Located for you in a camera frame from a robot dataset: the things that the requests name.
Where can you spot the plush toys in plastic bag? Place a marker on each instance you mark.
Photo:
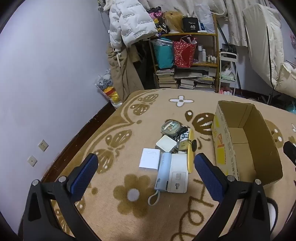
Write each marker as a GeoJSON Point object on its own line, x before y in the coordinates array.
{"type": "Point", "coordinates": [108, 85]}

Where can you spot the white puffer jacket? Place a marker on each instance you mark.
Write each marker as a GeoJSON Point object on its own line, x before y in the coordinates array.
{"type": "Point", "coordinates": [129, 25]}

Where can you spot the beige coat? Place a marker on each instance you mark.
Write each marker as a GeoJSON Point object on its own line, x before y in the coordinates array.
{"type": "Point", "coordinates": [124, 76]}

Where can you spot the white plastic bag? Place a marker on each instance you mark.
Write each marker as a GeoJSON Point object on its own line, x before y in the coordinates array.
{"type": "Point", "coordinates": [205, 16]}

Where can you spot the beige butterfly-patterned rug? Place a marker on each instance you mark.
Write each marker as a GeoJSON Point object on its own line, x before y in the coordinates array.
{"type": "Point", "coordinates": [138, 115]}

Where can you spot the white trolley cart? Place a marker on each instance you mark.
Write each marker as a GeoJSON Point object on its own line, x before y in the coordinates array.
{"type": "Point", "coordinates": [227, 55]}

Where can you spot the white rectangular device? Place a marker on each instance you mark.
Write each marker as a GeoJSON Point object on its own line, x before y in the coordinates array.
{"type": "Point", "coordinates": [178, 166]}

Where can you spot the printed cardboard box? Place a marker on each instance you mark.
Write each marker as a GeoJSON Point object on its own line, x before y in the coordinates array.
{"type": "Point", "coordinates": [242, 139]}

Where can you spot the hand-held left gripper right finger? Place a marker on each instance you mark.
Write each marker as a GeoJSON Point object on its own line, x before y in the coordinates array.
{"type": "Point", "coordinates": [208, 178]}

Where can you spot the black box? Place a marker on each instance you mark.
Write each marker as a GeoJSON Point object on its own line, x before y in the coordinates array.
{"type": "Point", "coordinates": [190, 24]}

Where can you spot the yellow key tag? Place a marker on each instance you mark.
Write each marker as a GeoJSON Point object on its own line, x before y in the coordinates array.
{"type": "Point", "coordinates": [183, 146]}

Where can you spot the red patterned bag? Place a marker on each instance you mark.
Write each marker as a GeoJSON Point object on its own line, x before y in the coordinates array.
{"type": "Point", "coordinates": [183, 54]}

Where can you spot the stack of books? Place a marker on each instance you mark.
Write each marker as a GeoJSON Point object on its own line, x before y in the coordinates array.
{"type": "Point", "coordinates": [166, 78]}

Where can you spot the row of cosmetic bottles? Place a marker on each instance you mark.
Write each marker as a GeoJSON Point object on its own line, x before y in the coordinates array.
{"type": "Point", "coordinates": [203, 55]}

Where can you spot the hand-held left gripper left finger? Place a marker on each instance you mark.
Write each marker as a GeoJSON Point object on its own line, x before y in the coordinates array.
{"type": "Point", "coordinates": [84, 178]}

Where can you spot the white wall socket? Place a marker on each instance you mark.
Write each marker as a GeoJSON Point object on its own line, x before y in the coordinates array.
{"type": "Point", "coordinates": [32, 160]}
{"type": "Point", "coordinates": [43, 145]}

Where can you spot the white power bank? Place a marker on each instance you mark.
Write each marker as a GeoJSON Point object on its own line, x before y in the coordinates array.
{"type": "Point", "coordinates": [149, 160]}

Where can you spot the colourful printed cloth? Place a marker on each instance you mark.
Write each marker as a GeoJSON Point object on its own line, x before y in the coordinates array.
{"type": "Point", "coordinates": [157, 20]}

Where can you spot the teal bag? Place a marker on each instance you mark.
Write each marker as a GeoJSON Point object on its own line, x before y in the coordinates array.
{"type": "Point", "coordinates": [164, 55]}

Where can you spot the wooden shelf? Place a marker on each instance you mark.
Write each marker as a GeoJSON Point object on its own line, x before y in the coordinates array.
{"type": "Point", "coordinates": [216, 58]}

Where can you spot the light blue power bank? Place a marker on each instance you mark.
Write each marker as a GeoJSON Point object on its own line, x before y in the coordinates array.
{"type": "Point", "coordinates": [163, 171]}

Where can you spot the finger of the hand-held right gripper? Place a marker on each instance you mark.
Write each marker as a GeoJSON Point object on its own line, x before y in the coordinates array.
{"type": "Point", "coordinates": [289, 150]}

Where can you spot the blond wig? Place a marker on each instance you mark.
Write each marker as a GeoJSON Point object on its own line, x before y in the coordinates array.
{"type": "Point", "coordinates": [175, 20]}

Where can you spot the white square charger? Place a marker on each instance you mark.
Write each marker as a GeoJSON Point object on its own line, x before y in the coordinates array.
{"type": "Point", "coordinates": [165, 143]}

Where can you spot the cartoon-print earbuds case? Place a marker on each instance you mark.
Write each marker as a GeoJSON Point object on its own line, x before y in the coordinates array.
{"type": "Point", "coordinates": [170, 127]}

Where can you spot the white printed tube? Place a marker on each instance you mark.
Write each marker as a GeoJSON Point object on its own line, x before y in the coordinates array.
{"type": "Point", "coordinates": [185, 136]}

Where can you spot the green oval remote control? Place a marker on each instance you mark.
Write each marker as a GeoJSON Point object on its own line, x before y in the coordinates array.
{"type": "Point", "coordinates": [190, 160]}

